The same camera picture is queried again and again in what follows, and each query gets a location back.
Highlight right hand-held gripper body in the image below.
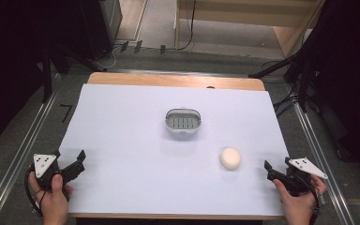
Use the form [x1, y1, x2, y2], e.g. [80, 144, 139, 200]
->
[284, 157, 329, 198]

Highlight person's right hand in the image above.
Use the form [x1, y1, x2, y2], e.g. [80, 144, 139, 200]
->
[272, 173, 328, 225]

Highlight white table mat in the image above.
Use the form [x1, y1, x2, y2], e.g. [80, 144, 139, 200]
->
[57, 82, 291, 218]

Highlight black hanging cable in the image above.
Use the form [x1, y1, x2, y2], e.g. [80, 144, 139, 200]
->
[176, 0, 198, 52]

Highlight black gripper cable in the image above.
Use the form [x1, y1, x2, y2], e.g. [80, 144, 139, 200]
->
[23, 167, 45, 218]
[303, 176, 323, 225]

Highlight white floor cable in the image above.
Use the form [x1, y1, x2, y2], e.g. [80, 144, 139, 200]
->
[92, 43, 123, 70]

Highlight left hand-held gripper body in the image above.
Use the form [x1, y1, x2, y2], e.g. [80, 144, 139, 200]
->
[32, 152, 66, 192]

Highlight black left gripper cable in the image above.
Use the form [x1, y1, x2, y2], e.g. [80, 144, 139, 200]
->
[23, 167, 45, 218]

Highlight light wooden shelf unit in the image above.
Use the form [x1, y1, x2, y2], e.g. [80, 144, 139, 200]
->
[173, 0, 326, 59]

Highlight black curtain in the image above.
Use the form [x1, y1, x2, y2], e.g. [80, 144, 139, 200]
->
[0, 0, 113, 153]
[299, 0, 360, 176]

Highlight black floor cables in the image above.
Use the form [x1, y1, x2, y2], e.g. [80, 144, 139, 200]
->
[261, 59, 301, 119]

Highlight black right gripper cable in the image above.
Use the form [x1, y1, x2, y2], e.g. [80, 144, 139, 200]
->
[303, 176, 323, 225]

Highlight person's left hand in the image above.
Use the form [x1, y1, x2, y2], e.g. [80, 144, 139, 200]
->
[28, 173, 74, 225]

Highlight black metal stand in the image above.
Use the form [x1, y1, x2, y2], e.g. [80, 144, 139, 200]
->
[41, 43, 108, 104]
[247, 51, 313, 113]

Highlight metal floor rail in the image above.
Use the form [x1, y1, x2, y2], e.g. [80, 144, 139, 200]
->
[293, 102, 348, 225]
[0, 73, 62, 225]

